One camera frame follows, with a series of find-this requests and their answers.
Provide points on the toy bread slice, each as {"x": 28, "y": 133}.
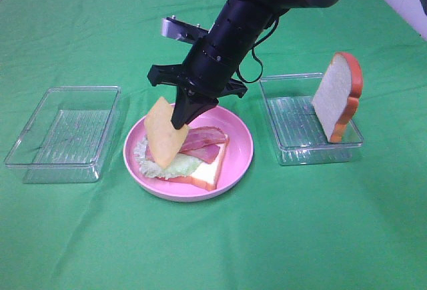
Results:
{"x": 337, "y": 98}
{"x": 206, "y": 175}

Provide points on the green tablecloth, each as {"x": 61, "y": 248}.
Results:
{"x": 355, "y": 225}

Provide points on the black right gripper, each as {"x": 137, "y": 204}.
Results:
{"x": 204, "y": 75}

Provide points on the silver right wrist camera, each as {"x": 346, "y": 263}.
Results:
{"x": 181, "y": 31}

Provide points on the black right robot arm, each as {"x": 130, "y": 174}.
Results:
{"x": 255, "y": 21}

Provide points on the toy bacon strip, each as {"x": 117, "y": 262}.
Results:
{"x": 207, "y": 153}
{"x": 203, "y": 136}

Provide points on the clear plastic tray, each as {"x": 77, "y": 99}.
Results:
{"x": 68, "y": 137}
{"x": 297, "y": 135}

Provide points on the pink round plate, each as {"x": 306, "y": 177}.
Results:
{"x": 238, "y": 156}

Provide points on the left clear plastic tray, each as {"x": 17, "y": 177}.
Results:
{"x": 68, "y": 137}

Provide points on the yellow toy cheese slice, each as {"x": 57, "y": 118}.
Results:
{"x": 164, "y": 139}

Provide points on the right clear plastic tray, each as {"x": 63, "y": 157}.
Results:
{"x": 297, "y": 135}

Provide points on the toy lettuce leaf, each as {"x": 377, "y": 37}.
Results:
{"x": 182, "y": 165}

